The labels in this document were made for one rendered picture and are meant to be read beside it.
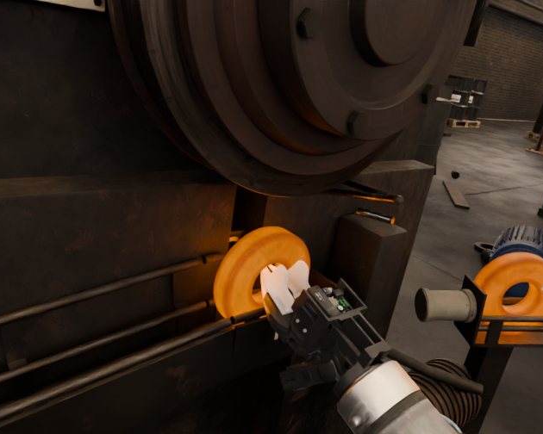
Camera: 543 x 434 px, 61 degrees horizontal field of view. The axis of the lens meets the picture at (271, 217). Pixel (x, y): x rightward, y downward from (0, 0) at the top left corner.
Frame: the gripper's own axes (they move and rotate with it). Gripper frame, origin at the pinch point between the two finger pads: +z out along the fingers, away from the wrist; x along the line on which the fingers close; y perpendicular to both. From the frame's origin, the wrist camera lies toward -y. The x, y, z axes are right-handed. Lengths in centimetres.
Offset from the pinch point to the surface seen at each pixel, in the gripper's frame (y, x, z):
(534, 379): -70, -147, -27
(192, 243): 1.6, 9.3, 7.0
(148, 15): 31.2, 22.2, 6.4
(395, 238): 5.4, -23.1, -2.7
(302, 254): 3.0, -5.4, -0.1
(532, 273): 7.0, -44.0, -18.0
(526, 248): -52, -200, 18
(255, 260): 3.7, 3.7, 0.0
